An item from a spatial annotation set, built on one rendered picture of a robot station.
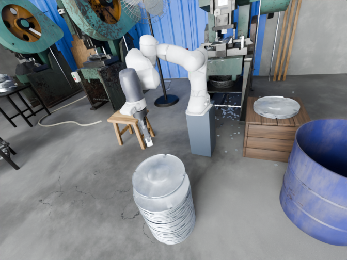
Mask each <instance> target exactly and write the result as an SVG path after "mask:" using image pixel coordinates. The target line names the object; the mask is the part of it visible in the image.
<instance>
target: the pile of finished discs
mask: <svg viewBox="0 0 347 260"><path fill-rule="evenodd" d="M299 109H300V105H299V103H298V102H297V101H295V100H293V99H290V98H284V97H283V96H266V97H262V98H259V99H258V100H257V101H255V102H254V111H255V112H256V113H257V114H259V115H261V116H264V117H267V118H272V119H276V118H278V119H286V118H290V117H293V116H295V115H297V114H298V112H299Z"/></svg>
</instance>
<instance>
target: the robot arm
mask: <svg viewBox="0 0 347 260"><path fill-rule="evenodd" d="M158 43H159V42H158V41H157V40H156V38H155V37H153V36H151V35H143V36H141V37H140V43H139V44H140V50H138V49H137V48H133V49H131V50H129V52H128V54H127V55H126V64H127V67H128V68H126V69H123V70H121V71H120V72H119V79H120V84H121V87H122V90H123V93H124V94H125V96H126V103H125V104H124V106H123V107H122V108H121V109H120V113H121V114H123V115H128V116H131V115H133V117H134V118H135V119H138V122H139V124H140V127H141V129H142V131H143V134H144V138H145V140H146V143H147V146H148V147H149V146H152V145H153V144H152V140H151V137H150V135H149V134H150V133H149V132H148V128H147V122H146V117H145V116H146V115H147V114H148V112H147V109H146V106H147V104H146V100H145V96H144V94H143V90H148V89H156V88H157V87H158V85H159V84H160V76H159V74H158V72H157V70H156V69H155V66H156V56H157V57H158V58H160V59H162V60H164V61H168V62H172V63H175V64H178V65H180V66H182V67H184V68H185V69H186V70H187V71H188V72H191V76H190V82H191V96H190V100H189V103H188V107H187V110H186V114H188V115H191V116H203V115H204V114H205V113H206V112H207V111H208V110H209V109H210V108H211V107H212V106H213V104H211V102H210V95H209V94H208V92H207V78H206V74H207V62H208V52H207V50H206V49H204V48H197V49H195V50H194V51H188V50H186V49H184V48H183V47H182V46H177V45H173V44H166V43H162V44H158Z"/></svg>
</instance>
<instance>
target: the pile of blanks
mask: <svg viewBox="0 0 347 260"><path fill-rule="evenodd" d="M135 203H136V202H135ZM136 205H137V204H136ZM137 206H138V205H137ZM138 208H139V210H140V212H141V214H142V215H143V217H144V219H145V221H146V223H147V225H148V226H149V228H150V230H151V232H152V234H153V235H154V237H155V238H156V239H157V240H159V241H160V242H163V243H165V244H168V245H174V244H177V243H180V242H182V241H184V240H185V239H187V238H188V237H189V235H190V234H191V233H192V231H193V229H194V225H195V221H196V216H195V209H194V204H193V198H192V192H191V186H190V184H189V189H188V192H187V194H186V196H185V198H184V199H183V201H182V202H181V203H180V204H178V205H177V206H176V207H174V208H173V209H172V208H170V210H168V211H166V212H162V213H151V212H148V211H145V210H143V209H142V208H140V207H139V206H138Z"/></svg>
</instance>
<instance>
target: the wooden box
mask: <svg viewBox="0 0 347 260"><path fill-rule="evenodd" d="M286 98H290V99H293V100H295V101H297V102H298V103H299V105H300V109H299V112H298V114H297V115H295V116H293V117H290V118H286V119H278V118H276V119H272V118H267V117H264V116H261V115H259V114H257V113H256V112H255V111H254V102H255V101H257V100H258V99H259V97H248V98H247V106H246V117H245V127H244V141H243V157H249V158H256V159H264V160H272V161H279V162H284V163H288V157H289V154H290V153H291V151H292V147H293V143H294V139H295V133H296V131H297V129H298V128H299V127H300V126H301V125H303V124H305V123H307V122H309V121H311V119H310V117H309V115H308V113H307V111H306V109H305V107H304V105H303V103H302V100H301V98H300V97H286ZM247 134H248V135H247Z"/></svg>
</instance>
